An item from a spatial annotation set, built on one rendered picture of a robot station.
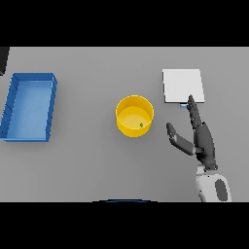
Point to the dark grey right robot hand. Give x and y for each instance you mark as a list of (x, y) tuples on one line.
[(204, 139)]

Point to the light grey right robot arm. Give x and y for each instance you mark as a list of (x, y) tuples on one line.
[(212, 188)]

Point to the pale square measuring scale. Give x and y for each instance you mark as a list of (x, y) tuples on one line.
[(183, 85)]

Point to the yellow bowl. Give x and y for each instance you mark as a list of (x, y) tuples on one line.
[(134, 116)]

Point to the blue tray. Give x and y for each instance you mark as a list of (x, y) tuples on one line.
[(29, 108)]

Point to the dark object at table edge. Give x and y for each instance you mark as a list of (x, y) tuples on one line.
[(3, 60)]

